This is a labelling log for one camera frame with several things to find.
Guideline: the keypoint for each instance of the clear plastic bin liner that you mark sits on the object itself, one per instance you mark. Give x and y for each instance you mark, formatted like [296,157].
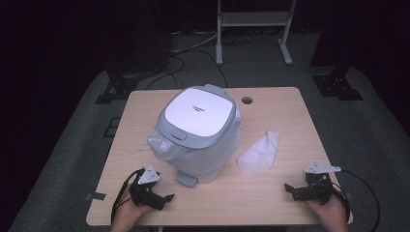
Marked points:
[161,146]

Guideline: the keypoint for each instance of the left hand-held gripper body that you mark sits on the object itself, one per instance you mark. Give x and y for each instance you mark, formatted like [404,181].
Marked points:
[146,187]

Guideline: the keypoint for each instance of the white metal desk frame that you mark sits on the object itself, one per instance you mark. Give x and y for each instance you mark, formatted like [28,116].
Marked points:
[254,18]

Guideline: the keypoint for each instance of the clear plastic bag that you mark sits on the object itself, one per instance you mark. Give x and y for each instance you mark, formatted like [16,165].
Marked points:
[259,156]

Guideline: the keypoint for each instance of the white pedal bin grey lid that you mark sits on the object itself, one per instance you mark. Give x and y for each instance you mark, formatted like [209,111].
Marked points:
[199,111]

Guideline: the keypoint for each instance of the black stand base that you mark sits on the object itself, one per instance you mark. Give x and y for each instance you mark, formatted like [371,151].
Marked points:
[338,87]
[117,88]

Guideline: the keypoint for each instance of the dark floor socket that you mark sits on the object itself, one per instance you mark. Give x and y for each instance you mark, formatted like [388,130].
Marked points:
[111,126]

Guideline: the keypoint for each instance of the grey tape tab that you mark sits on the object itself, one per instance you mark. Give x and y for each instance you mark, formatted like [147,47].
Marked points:
[96,196]

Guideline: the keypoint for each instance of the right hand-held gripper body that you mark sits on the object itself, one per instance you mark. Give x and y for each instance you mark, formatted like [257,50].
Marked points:
[317,183]

